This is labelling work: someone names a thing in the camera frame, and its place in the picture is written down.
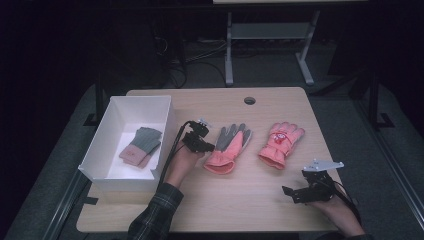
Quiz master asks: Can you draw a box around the person's right hand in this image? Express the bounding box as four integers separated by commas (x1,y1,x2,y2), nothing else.
307,194,367,238

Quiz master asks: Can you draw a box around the black upright post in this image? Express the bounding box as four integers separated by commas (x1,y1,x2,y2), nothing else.
367,71,396,131
83,72,105,127

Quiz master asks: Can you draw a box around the person's left hand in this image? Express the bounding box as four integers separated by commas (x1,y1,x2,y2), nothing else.
164,139,205,190

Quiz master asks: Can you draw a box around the left hand-held gripper black cable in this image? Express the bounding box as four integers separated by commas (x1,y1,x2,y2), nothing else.
158,120,195,188

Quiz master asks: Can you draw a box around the white box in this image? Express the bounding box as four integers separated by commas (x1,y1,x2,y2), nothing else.
77,95,178,193

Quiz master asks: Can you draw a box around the gray metal stand frame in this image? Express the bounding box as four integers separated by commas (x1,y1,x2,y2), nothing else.
224,9,321,88

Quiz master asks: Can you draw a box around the pink glove with gray palm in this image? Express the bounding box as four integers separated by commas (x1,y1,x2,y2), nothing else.
203,123,253,175

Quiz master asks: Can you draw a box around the right hand-held gripper black cable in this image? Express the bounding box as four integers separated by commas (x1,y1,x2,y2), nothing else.
324,179,363,227

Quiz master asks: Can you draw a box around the hand-held gripper black cable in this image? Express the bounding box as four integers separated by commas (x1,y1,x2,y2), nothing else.
324,179,363,227
158,120,195,188

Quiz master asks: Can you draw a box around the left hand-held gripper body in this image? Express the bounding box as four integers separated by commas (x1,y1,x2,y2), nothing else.
181,117,212,154

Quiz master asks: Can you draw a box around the pink glove with red print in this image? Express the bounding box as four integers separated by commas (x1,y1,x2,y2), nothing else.
257,121,306,171

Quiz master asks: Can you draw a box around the bundle of floor cables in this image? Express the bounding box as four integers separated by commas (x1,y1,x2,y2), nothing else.
151,34,228,90

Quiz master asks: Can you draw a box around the metal floor rail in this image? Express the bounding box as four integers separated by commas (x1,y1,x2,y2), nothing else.
352,98,424,232
41,169,92,240

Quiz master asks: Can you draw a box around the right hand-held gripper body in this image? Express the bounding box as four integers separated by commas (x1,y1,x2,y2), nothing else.
293,158,345,204

